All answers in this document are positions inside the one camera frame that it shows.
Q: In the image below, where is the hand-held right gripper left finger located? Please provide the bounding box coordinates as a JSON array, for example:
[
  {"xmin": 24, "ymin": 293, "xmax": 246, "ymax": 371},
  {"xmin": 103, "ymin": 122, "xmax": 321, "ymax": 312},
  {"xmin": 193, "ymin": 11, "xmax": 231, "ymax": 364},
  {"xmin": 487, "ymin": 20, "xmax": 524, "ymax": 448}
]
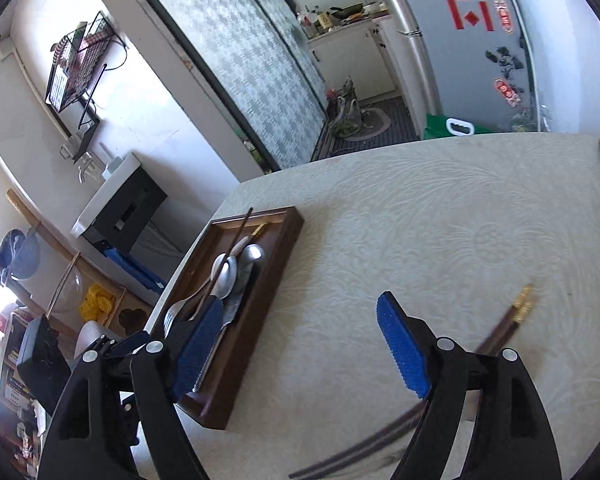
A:
[{"xmin": 37, "ymin": 296, "xmax": 225, "ymax": 480}]

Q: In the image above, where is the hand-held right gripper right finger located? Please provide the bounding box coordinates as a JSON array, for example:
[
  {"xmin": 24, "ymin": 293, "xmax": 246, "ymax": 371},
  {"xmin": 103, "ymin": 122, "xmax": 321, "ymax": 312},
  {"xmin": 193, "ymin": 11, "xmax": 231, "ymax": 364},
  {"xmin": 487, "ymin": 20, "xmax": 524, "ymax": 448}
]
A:
[{"xmin": 376, "ymin": 291, "xmax": 563, "ymax": 480}]

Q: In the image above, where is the brown wooden tray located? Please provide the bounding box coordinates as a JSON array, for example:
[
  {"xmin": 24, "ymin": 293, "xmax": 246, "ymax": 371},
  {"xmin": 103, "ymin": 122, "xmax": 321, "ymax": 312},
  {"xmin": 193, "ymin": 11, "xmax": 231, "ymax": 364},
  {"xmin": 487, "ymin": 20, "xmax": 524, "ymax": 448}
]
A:
[{"xmin": 147, "ymin": 206, "xmax": 305, "ymax": 431}]

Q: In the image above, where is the dark wooden chopstick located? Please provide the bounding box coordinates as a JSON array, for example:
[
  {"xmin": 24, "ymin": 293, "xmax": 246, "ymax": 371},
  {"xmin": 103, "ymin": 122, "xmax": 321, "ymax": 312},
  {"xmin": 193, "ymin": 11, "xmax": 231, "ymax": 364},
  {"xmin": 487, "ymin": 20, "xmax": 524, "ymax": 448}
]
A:
[{"xmin": 190, "ymin": 207, "xmax": 254, "ymax": 318}]

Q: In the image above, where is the metal fork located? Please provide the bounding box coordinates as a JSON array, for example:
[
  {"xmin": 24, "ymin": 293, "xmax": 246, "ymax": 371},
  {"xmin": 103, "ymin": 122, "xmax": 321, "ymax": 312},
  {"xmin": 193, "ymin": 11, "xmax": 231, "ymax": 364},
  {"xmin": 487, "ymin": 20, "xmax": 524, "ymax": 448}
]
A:
[{"xmin": 162, "ymin": 280, "xmax": 211, "ymax": 338}]

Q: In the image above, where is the white chair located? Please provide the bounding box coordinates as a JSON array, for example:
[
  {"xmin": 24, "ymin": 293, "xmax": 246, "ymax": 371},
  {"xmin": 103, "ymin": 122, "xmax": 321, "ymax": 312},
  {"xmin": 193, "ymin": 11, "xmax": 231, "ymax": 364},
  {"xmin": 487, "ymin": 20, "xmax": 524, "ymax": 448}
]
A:
[{"xmin": 75, "ymin": 321, "xmax": 126, "ymax": 357}]

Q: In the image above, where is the yellow cloth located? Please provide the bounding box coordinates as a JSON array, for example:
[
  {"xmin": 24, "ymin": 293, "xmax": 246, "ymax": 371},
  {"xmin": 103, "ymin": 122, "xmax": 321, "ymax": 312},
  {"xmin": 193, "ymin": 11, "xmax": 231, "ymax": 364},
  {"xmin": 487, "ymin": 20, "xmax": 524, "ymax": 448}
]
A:
[{"xmin": 79, "ymin": 282, "xmax": 115, "ymax": 322}]

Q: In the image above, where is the black box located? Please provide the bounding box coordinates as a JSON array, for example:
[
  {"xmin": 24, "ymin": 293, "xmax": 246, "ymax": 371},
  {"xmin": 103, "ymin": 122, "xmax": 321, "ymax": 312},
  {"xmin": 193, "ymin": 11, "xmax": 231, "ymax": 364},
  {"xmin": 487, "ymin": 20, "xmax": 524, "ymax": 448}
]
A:
[{"xmin": 17, "ymin": 314, "xmax": 74, "ymax": 402}]

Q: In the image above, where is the white and black appliance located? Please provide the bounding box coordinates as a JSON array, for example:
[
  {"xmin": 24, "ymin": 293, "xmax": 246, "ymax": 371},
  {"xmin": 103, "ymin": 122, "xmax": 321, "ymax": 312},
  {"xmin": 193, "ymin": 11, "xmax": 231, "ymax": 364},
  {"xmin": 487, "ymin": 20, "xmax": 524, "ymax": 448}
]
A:
[{"xmin": 70, "ymin": 152, "xmax": 168, "ymax": 256}]

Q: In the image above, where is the wooden bookshelf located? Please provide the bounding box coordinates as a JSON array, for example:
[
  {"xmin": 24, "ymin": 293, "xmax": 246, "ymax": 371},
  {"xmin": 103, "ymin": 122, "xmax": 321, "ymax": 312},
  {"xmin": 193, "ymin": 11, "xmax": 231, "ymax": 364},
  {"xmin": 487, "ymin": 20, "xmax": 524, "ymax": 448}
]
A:
[{"xmin": 0, "ymin": 310, "xmax": 48, "ymax": 461}]

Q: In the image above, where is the grey round hat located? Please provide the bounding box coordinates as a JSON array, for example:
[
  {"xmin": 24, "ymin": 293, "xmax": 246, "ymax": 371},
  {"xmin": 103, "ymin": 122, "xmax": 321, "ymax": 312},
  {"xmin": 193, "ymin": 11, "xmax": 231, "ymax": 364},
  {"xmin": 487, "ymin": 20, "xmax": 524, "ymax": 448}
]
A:
[{"xmin": 0, "ymin": 229, "xmax": 41, "ymax": 281}]

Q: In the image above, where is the round floor mat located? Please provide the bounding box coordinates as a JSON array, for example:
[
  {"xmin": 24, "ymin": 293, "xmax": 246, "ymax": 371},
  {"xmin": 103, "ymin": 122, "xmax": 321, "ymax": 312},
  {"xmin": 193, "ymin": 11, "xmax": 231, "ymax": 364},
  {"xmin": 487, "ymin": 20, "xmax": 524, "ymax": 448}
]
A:
[{"xmin": 360, "ymin": 107, "xmax": 394, "ymax": 136}]

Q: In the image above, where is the bag of vegetables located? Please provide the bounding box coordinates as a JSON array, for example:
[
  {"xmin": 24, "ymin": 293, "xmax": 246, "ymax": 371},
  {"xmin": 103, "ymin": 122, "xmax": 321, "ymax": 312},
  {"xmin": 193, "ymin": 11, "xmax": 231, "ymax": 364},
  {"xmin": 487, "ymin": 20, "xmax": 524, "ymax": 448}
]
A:
[{"xmin": 330, "ymin": 76, "xmax": 364, "ymax": 138}]

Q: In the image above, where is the patterned sliding door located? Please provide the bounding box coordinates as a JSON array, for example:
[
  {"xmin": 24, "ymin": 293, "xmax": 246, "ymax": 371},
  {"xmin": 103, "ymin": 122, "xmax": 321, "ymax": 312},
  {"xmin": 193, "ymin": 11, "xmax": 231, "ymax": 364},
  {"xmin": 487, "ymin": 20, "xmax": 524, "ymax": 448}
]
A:
[{"xmin": 125, "ymin": 0, "xmax": 328, "ymax": 171}]

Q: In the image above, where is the white kitchen cabinet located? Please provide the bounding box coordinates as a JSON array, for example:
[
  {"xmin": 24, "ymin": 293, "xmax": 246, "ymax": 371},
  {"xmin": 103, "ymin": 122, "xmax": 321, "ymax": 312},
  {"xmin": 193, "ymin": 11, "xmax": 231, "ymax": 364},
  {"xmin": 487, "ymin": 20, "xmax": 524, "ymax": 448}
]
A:
[{"xmin": 287, "ymin": 7, "xmax": 406, "ymax": 102}]

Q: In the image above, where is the grey refrigerator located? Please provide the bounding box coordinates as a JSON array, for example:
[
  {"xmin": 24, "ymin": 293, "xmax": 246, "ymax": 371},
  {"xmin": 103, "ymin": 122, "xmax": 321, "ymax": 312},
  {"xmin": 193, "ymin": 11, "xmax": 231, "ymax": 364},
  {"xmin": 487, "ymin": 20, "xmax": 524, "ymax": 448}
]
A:
[{"xmin": 370, "ymin": 0, "xmax": 546, "ymax": 133}]

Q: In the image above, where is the red paper decoration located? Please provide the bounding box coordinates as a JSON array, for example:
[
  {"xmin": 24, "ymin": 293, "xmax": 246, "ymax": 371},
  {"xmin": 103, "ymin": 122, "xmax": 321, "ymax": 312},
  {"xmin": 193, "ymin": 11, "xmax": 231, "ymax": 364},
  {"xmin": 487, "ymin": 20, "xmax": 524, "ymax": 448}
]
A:
[{"xmin": 447, "ymin": 0, "xmax": 494, "ymax": 32}]

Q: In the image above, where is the green bag with white handle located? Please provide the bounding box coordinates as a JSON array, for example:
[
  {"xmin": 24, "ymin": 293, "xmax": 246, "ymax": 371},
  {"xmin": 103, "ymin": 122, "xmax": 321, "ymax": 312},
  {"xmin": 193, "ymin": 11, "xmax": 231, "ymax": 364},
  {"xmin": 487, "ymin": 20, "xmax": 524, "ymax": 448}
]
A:
[{"xmin": 424, "ymin": 114, "xmax": 496, "ymax": 141}]

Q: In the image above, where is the black wire wall rack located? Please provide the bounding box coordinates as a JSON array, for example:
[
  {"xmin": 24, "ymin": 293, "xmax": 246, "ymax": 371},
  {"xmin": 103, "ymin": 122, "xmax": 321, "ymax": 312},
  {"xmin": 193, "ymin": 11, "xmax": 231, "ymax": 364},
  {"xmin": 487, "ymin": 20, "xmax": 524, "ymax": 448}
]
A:
[{"xmin": 45, "ymin": 10, "xmax": 129, "ymax": 162}]

